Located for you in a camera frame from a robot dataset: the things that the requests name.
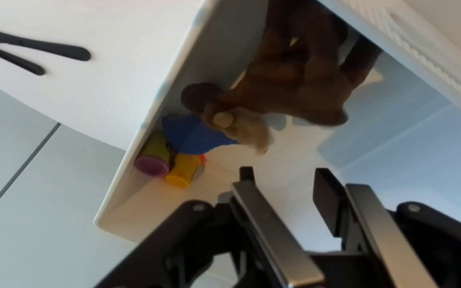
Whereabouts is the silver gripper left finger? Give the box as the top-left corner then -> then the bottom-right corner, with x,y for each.
231,165 -> 325,288

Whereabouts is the short black plastic fork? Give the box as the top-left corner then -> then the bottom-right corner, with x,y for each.
0,38 -> 47,77

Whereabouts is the yellow play dough can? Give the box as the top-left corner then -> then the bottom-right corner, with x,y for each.
164,152 -> 207,189

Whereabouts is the brown moose toy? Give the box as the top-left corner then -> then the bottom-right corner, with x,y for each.
181,0 -> 383,157

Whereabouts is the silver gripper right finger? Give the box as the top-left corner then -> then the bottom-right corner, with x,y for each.
313,166 -> 437,288

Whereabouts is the blue cloth piece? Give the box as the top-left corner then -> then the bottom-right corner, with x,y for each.
160,113 -> 239,157

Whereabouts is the purple play dough can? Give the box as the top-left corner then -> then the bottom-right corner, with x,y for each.
133,129 -> 176,177

